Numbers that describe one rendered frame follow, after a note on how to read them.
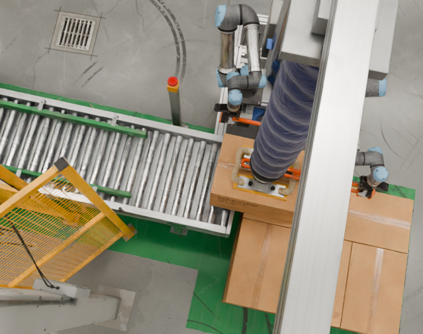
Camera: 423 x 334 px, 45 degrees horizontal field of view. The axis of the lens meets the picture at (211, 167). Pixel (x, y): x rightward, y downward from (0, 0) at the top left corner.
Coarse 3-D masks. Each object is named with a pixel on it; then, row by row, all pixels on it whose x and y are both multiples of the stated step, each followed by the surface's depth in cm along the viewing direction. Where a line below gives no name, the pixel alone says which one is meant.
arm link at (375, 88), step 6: (384, 78) 271; (372, 84) 270; (378, 84) 270; (384, 84) 270; (366, 90) 271; (372, 90) 271; (378, 90) 271; (384, 90) 271; (366, 96) 274; (372, 96) 274; (378, 96) 275
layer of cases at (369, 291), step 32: (352, 192) 368; (256, 224) 360; (288, 224) 361; (352, 224) 362; (384, 224) 363; (256, 256) 354; (352, 256) 356; (384, 256) 357; (256, 288) 349; (352, 288) 351; (384, 288) 351; (352, 320) 345; (384, 320) 346
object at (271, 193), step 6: (240, 174) 313; (246, 180) 312; (252, 180) 312; (234, 186) 311; (240, 186) 310; (246, 186) 311; (252, 186) 311; (270, 186) 311; (276, 186) 311; (282, 186) 311; (288, 186) 312; (252, 192) 310; (258, 192) 310; (264, 192) 310; (270, 192) 310; (276, 192) 310; (276, 198) 310; (282, 198) 310
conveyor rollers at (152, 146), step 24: (0, 120) 376; (24, 120) 376; (48, 120) 376; (96, 120) 377; (0, 144) 370; (24, 144) 371; (168, 144) 375; (192, 144) 374; (216, 144) 375; (48, 168) 368; (96, 168) 367; (120, 168) 368; (144, 168) 368; (168, 192) 365; (192, 192) 364
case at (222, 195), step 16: (224, 144) 320; (240, 144) 320; (224, 160) 317; (224, 176) 314; (224, 192) 312; (240, 192) 312; (240, 208) 337; (256, 208) 325; (272, 208) 314; (288, 208) 310
